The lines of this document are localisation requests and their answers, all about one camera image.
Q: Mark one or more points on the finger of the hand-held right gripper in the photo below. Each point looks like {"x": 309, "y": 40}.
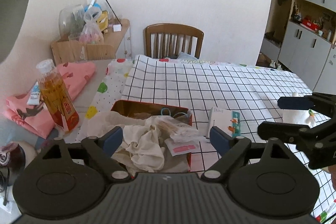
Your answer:
{"x": 294, "y": 103}
{"x": 283, "y": 132}

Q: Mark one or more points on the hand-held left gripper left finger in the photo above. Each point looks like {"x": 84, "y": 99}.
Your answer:
{"x": 113, "y": 141}

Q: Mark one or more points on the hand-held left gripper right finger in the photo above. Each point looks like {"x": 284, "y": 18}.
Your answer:
{"x": 223, "y": 141}

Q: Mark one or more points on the white bottle with cap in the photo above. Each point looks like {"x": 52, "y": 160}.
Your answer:
{"x": 296, "y": 116}

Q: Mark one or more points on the red tin box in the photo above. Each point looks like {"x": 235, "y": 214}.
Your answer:
{"x": 136, "y": 108}

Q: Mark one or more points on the white mesh bag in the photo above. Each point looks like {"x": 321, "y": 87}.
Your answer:
{"x": 178, "y": 132}

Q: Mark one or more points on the blue cartoon face mask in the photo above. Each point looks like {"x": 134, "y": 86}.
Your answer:
{"x": 185, "y": 114}

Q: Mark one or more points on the white small box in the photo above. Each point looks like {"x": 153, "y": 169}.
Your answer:
{"x": 220, "y": 121}

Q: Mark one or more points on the black checked white tablecloth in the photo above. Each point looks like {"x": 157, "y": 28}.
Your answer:
{"x": 210, "y": 82}

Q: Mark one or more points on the yellow liquid plastic bottle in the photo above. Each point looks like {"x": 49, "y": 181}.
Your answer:
{"x": 56, "y": 98}

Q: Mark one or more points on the pink printed cloth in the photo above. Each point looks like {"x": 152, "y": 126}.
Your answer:
{"x": 78, "y": 74}

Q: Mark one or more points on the red box on shelf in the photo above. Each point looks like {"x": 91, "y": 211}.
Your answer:
{"x": 311, "y": 24}

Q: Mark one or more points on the light green chair cushion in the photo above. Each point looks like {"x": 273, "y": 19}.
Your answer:
{"x": 191, "y": 57}

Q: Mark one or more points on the small white tube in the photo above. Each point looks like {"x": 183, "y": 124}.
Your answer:
{"x": 34, "y": 95}

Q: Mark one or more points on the cardboard box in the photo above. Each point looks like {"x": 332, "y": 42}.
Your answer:
{"x": 71, "y": 52}

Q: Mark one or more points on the wooden top side cabinet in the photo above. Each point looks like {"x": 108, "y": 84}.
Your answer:
{"x": 123, "y": 40}

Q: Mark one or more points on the dark red round container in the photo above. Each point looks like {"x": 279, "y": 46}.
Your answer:
{"x": 11, "y": 155}

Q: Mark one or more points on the clear plastic bag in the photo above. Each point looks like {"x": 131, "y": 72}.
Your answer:
{"x": 90, "y": 33}

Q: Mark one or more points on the small white card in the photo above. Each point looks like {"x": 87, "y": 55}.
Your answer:
{"x": 117, "y": 28}

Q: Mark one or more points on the yellow tissue box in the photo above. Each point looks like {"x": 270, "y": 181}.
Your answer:
{"x": 103, "y": 22}

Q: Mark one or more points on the wooden chair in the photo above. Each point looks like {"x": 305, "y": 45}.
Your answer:
{"x": 173, "y": 29}

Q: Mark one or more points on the clear glass bowl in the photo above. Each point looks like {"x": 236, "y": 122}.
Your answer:
{"x": 67, "y": 22}

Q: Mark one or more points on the thin black stick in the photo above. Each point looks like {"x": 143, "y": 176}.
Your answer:
{"x": 113, "y": 11}

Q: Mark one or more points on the blue round toy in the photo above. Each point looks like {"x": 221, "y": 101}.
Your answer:
{"x": 96, "y": 6}

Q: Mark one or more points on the grey door wall cabinet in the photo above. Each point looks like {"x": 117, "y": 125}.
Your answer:
{"x": 304, "y": 48}

